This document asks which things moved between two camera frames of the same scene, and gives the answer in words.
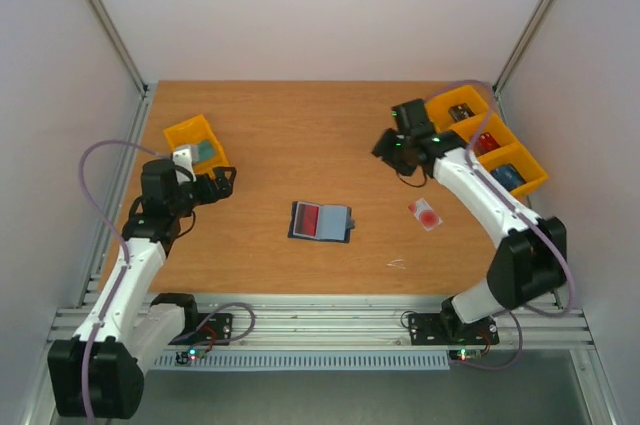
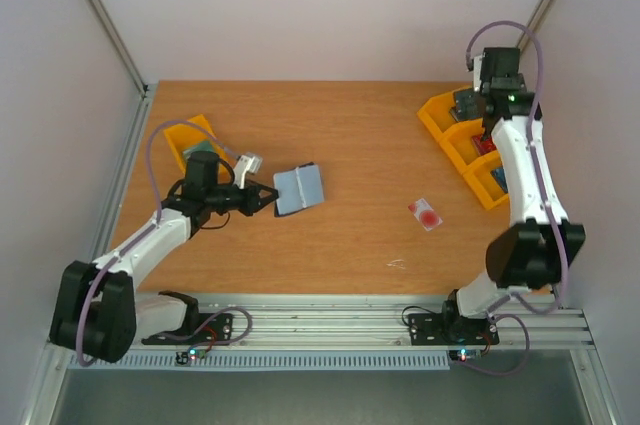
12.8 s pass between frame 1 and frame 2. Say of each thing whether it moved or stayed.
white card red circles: stayed
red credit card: stayed
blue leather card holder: moved
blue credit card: stayed
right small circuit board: stayed
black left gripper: moved
